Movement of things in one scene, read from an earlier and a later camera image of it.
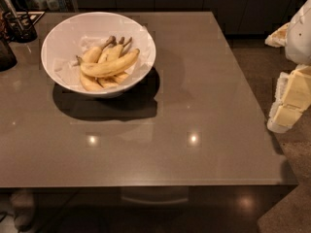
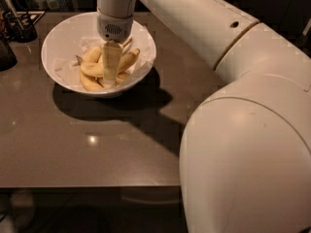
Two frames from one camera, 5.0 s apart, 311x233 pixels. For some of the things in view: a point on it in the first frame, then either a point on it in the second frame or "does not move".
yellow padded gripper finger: (293, 96) -> (110, 61)
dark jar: (8, 58) does not move
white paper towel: (68, 71) does not move
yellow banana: (97, 70) does not move
